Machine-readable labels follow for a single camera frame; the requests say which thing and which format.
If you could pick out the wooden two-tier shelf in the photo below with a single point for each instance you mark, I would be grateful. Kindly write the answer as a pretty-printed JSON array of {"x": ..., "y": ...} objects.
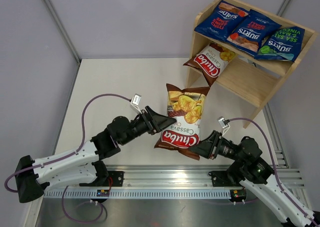
[{"x": 254, "y": 85}]

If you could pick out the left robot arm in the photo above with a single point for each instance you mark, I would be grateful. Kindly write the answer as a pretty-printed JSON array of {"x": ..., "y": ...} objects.
[{"x": 84, "y": 166}]

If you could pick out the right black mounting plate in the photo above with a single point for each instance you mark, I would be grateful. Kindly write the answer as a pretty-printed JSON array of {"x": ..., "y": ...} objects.
[{"x": 220, "y": 178}]

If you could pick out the black mounting plate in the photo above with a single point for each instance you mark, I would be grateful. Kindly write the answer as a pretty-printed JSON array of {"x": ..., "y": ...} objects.
[
  {"x": 114, "y": 179},
  {"x": 220, "y": 178}
]

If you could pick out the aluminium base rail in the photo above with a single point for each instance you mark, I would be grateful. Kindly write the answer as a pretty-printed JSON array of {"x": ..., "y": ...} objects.
[{"x": 186, "y": 177}]

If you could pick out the Burts blue bag with bacon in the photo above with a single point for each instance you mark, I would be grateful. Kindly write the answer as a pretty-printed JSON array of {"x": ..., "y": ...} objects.
[{"x": 250, "y": 33}]

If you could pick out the Chuba cassava chips bag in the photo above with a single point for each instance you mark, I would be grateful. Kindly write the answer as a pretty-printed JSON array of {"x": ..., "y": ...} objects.
[
  {"x": 211, "y": 61},
  {"x": 186, "y": 106}
]

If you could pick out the white slotted cable duct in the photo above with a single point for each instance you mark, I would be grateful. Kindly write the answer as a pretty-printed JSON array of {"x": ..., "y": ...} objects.
[{"x": 161, "y": 194}]

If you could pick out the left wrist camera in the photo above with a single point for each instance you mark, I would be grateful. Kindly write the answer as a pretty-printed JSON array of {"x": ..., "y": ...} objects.
[{"x": 134, "y": 103}]

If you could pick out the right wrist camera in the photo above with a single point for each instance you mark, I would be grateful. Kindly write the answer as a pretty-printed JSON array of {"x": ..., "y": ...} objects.
[{"x": 224, "y": 123}]

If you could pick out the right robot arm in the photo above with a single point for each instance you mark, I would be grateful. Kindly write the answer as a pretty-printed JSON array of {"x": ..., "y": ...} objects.
[{"x": 253, "y": 173}]

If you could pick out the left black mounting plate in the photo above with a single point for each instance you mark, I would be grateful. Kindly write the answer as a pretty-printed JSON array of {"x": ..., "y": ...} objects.
[{"x": 114, "y": 179}]

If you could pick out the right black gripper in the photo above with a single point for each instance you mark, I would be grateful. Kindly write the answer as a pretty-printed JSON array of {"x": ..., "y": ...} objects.
[{"x": 209, "y": 147}]

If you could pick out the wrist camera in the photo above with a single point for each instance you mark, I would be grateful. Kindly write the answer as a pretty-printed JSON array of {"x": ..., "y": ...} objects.
[
  {"x": 224, "y": 123},
  {"x": 134, "y": 103}
]

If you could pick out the Burts sea salt vinegar bag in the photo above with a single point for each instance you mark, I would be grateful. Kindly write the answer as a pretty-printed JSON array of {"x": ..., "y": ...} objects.
[{"x": 284, "y": 45}]

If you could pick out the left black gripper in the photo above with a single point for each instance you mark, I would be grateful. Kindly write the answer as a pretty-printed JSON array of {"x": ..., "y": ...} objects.
[{"x": 155, "y": 122}]

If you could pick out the Burts spicy sweet chilli bag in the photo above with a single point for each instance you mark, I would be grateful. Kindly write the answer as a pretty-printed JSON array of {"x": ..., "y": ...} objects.
[{"x": 223, "y": 20}]

